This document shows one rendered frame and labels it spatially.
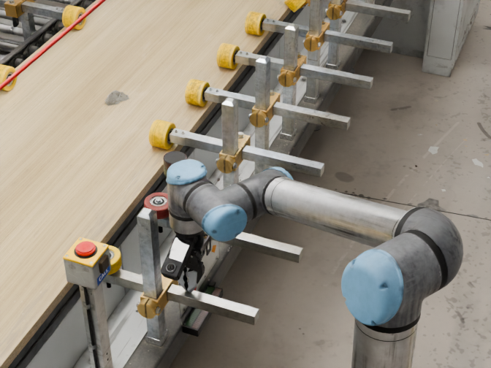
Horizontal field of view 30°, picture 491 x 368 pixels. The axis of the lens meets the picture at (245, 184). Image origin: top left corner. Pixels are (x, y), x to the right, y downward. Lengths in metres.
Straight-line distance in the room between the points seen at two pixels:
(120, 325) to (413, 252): 1.21
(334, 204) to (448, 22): 3.02
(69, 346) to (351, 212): 0.95
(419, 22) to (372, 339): 3.48
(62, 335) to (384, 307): 1.09
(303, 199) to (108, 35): 1.59
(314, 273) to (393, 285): 2.12
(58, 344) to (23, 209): 0.40
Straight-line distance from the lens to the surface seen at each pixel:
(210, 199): 2.00
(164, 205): 2.50
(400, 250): 1.55
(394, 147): 4.34
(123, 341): 2.54
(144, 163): 2.67
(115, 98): 2.96
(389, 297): 1.52
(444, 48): 4.86
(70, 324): 2.41
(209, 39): 3.28
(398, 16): 3.39
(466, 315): 3.55
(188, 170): 2.07
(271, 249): 2.44
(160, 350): 2.40
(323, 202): 1.86
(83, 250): 1.89
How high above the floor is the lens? 2.47
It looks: 38 degrees down
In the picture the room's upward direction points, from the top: straight up
